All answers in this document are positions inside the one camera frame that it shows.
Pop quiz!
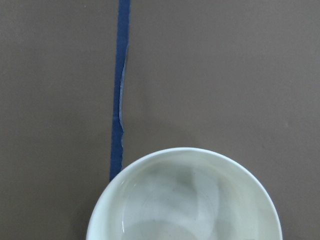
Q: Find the white ceramic bowl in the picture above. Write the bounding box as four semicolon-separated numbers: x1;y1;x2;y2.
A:
86;147;283;240

